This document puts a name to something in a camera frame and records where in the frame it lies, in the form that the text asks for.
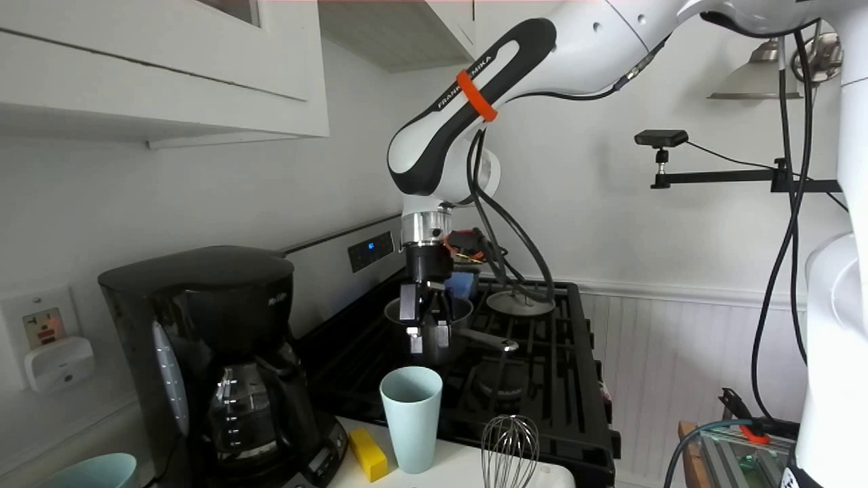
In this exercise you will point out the black gas stove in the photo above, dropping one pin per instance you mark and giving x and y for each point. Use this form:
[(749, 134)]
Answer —
[(553, 379)]

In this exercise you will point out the wall lamp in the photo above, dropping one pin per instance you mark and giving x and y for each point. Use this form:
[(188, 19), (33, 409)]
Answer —
[(749, 81)]

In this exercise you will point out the white wall outlet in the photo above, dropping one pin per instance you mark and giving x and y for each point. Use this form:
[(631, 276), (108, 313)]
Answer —
[(49, 340)]

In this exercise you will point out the teal plastic cup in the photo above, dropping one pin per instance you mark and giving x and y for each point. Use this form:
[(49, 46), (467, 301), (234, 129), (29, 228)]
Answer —
[(412, 424)]

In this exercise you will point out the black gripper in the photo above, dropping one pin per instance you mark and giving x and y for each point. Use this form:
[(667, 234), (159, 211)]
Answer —
[(424, 266)]

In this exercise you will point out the silver pot lid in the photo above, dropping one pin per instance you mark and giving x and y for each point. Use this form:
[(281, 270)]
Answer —
[(519, 305)]

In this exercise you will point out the black coffee maker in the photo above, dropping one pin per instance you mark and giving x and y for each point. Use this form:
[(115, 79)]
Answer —
[(234, 308)]

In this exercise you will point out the small white wall cabinet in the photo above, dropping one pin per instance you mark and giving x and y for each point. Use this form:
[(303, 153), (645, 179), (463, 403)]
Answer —
[(407, 31)]

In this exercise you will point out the black camera on mount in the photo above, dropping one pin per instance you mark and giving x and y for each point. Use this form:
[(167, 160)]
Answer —
[(723, 178)]

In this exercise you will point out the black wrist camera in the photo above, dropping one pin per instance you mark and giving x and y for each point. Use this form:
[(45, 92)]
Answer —
[(463, 245)]

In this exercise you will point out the yellow block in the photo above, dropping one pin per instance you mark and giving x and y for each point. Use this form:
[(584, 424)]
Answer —
[(367, 453)]

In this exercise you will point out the wooden stand with tools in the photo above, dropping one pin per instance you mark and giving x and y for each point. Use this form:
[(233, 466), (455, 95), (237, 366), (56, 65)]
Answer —
[(734, 451)]

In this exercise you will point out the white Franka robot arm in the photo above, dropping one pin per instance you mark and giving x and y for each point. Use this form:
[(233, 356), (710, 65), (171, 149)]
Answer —
[(578, 45)]

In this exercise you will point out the white plate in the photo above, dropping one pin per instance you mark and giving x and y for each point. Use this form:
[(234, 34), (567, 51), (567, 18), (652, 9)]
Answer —
[(91, 473)]

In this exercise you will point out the large white wall cabinet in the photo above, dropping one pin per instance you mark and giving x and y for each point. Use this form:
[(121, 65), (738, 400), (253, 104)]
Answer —
[(163, 62)]

